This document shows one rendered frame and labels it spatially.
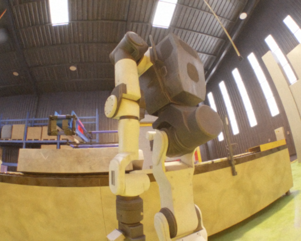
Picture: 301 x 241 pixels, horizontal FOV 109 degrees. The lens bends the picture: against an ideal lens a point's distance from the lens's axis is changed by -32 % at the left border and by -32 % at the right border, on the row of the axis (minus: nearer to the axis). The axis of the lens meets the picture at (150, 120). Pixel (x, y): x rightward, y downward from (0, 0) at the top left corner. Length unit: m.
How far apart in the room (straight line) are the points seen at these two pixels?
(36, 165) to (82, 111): 11.68
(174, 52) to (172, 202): 0.59
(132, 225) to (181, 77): 0.53
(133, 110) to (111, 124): 11.81
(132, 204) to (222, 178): 1.20
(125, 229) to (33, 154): 1.07
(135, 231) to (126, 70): 0.54
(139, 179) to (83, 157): 0.82
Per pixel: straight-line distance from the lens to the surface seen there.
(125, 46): 0.66
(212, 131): 0.49
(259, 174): 2.00
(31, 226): 1.48
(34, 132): 11.87
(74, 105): 13.28
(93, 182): 1.24
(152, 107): 0.65
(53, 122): 1.28
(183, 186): 0.66
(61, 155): 1.33
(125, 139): 0.49
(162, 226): 0.66
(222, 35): 12.58
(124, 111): 0.51
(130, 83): 0.55
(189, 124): 0.49
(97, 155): 1.26
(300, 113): 6.10
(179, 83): 0.58
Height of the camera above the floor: 0.76
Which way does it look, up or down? 19 degrees up
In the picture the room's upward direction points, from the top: 7 degrees counter-clockwise
